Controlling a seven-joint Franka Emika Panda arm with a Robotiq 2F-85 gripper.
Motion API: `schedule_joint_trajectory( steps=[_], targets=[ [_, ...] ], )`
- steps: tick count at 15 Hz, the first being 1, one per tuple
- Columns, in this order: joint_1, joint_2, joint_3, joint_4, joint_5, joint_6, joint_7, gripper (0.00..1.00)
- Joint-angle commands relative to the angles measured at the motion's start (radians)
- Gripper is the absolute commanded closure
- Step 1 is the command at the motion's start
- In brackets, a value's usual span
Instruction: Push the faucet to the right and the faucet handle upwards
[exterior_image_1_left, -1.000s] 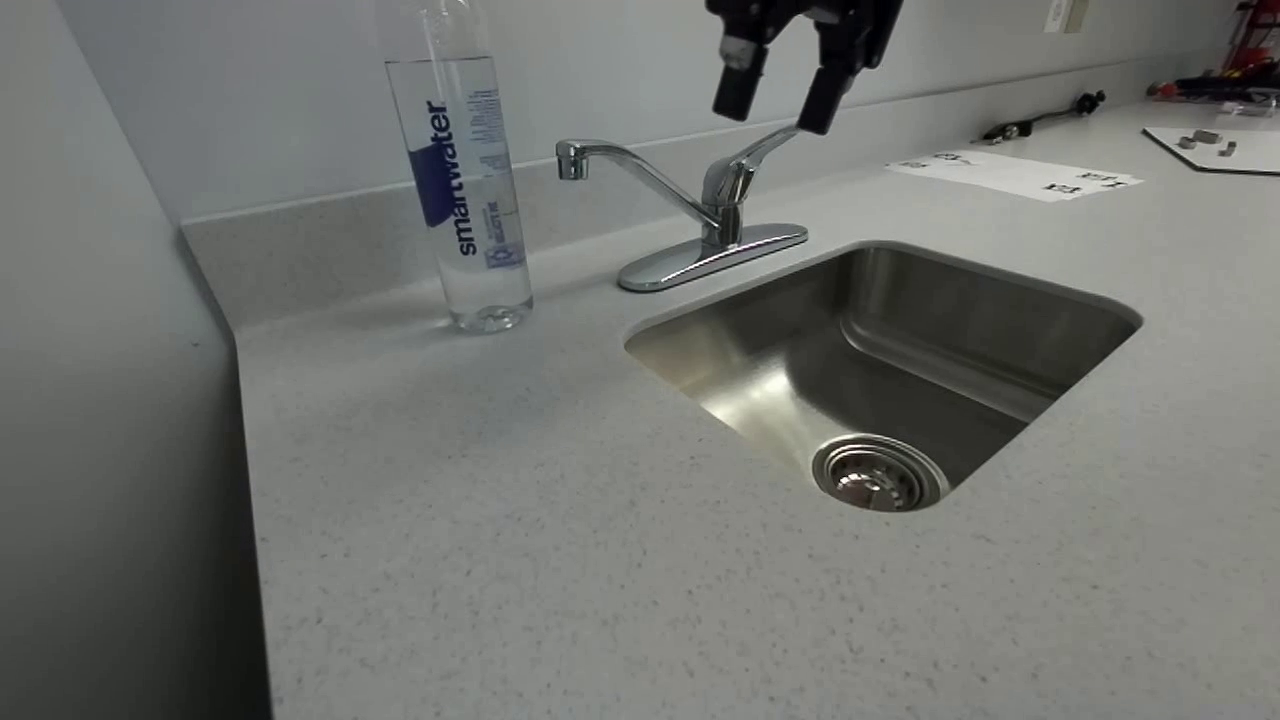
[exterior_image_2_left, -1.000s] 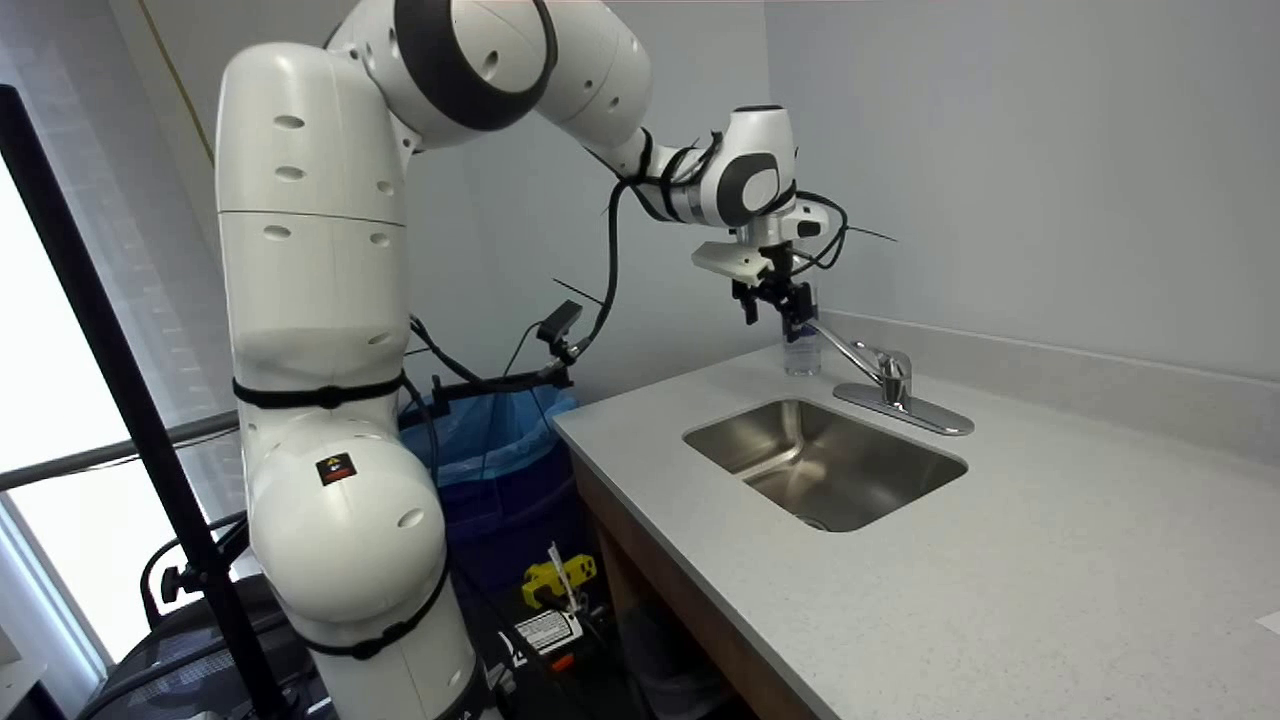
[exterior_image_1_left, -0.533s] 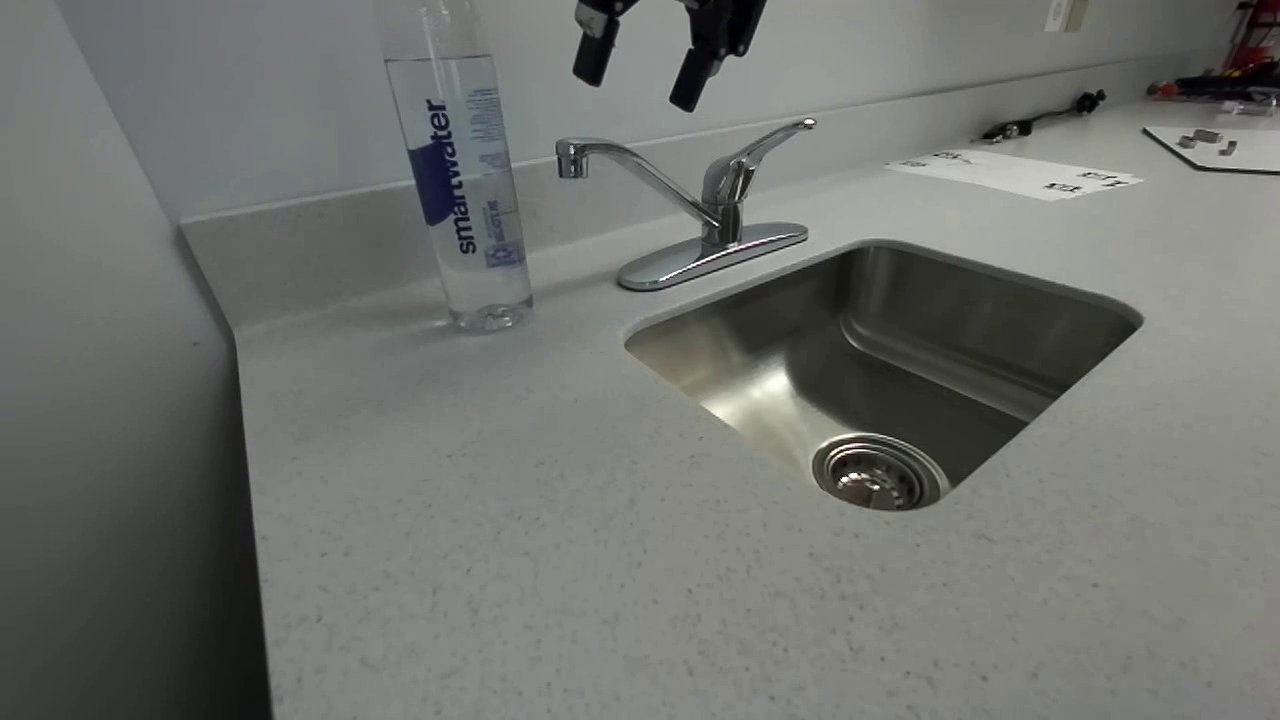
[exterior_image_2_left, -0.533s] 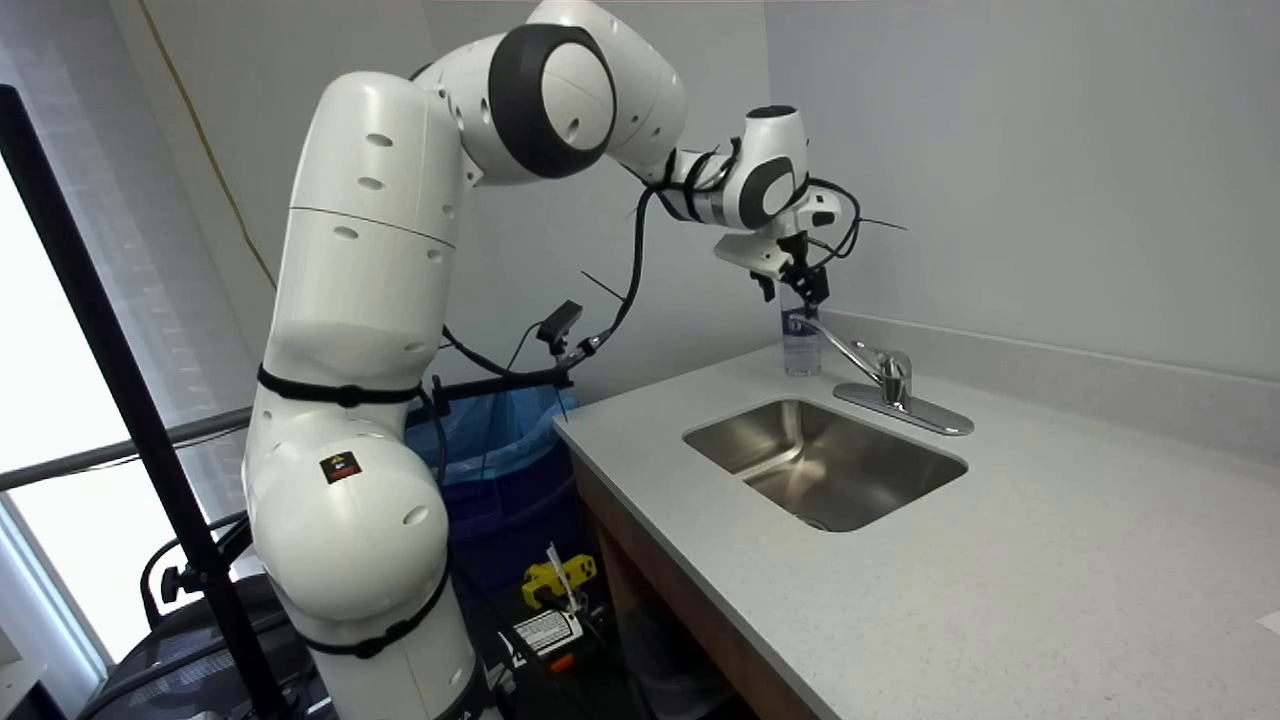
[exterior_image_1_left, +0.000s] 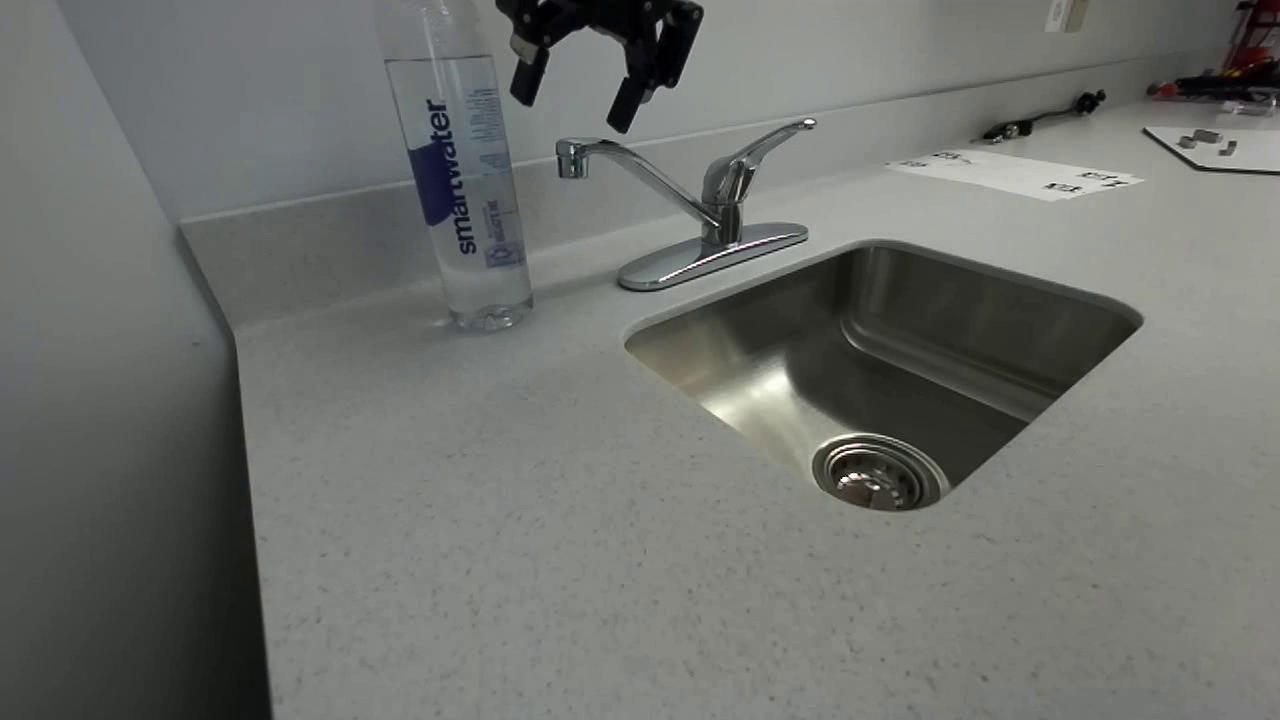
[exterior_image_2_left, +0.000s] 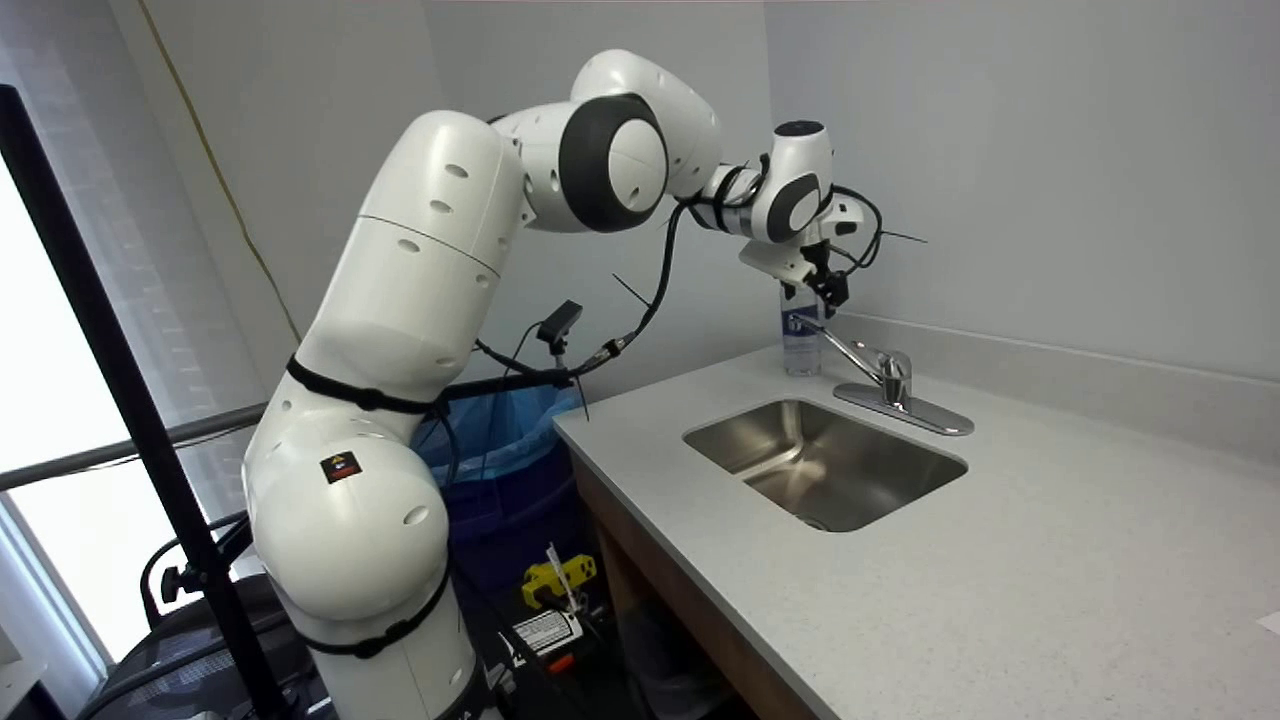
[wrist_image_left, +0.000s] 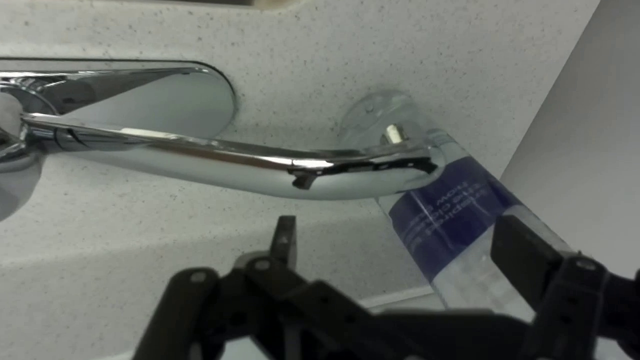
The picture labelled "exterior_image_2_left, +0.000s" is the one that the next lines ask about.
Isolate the chrome faucet handle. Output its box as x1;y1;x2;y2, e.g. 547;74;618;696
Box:
872;347;919;411

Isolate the wooden counter cabinet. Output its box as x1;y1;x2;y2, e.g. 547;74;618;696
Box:
568;444;820;720

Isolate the black cart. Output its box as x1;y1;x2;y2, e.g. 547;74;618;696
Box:
76;511;336;720

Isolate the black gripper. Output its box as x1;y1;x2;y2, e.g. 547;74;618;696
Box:
796;237;855;319

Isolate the grey window rail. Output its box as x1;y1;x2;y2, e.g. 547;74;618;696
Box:
0;394;271;491

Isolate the chrome faucet base plate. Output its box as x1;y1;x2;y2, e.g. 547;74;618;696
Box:
831;378;982;440

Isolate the black cable bundle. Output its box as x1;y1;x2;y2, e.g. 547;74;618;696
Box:
472;182;699;390

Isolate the black cable clip device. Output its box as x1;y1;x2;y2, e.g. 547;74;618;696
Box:
534;296;590;365

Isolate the yellow tool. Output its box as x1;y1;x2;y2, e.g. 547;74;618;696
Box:
516;550;605;614

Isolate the clear plastic water bottle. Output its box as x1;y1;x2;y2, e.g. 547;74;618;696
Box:
777;282;831;378

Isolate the thin yellow cable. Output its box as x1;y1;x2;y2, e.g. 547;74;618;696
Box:
138;0;306;344

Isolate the white labelled box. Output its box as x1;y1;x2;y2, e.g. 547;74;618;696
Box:
512;607;591;665

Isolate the stainless steel sink basin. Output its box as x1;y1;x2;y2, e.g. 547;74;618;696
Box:
680;394;974;535

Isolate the blue recycling bin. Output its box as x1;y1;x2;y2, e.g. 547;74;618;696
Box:
410;374;601;642

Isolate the chrome faucet spout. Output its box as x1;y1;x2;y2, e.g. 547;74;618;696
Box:
815;328;897;390

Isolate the black metal stand pole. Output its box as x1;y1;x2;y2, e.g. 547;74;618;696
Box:
0;82;293;720

